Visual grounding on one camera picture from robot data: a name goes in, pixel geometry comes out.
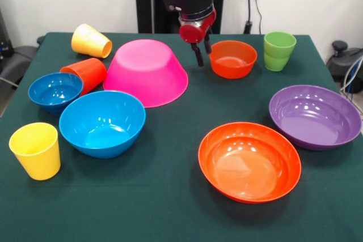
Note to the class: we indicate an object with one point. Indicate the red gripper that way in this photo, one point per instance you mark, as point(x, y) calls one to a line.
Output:
point(194, 32)

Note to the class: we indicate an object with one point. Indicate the small orange bowl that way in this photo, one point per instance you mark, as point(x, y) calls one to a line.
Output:
point(234, 67)

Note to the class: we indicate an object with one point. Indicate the pink plastic bowl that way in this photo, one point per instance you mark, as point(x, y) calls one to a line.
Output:
point(147, 77)

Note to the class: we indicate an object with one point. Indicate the red-orange plastic cup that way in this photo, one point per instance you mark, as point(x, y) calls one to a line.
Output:
point(90, 73)

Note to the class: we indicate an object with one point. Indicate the golden yellow plastic cup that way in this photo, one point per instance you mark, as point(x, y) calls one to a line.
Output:
point(88, 40)

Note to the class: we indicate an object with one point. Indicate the green plastic cup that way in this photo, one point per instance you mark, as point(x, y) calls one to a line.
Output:
point(279, 55)

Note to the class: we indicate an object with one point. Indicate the large shallow orange bowl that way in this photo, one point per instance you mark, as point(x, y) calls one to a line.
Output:
point(249, 165)

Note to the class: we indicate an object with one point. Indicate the light blue plastic bowl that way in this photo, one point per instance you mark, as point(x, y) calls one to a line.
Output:
point(102, 128)

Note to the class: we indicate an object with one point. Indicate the purple plastic bowl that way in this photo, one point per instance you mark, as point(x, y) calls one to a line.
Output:
point(314, 117)

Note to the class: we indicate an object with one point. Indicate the small dark blue bowl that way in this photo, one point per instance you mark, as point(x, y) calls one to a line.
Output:
point(55, 93)

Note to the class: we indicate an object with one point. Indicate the dark green tablecloth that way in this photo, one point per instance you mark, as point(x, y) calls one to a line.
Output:
point(198, 210)

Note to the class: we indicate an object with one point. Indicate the lemon yellow plastic cup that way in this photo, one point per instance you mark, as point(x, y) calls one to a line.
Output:
point(37, 157)

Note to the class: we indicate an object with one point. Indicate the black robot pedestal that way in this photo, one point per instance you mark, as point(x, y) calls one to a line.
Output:
point(147, 4)

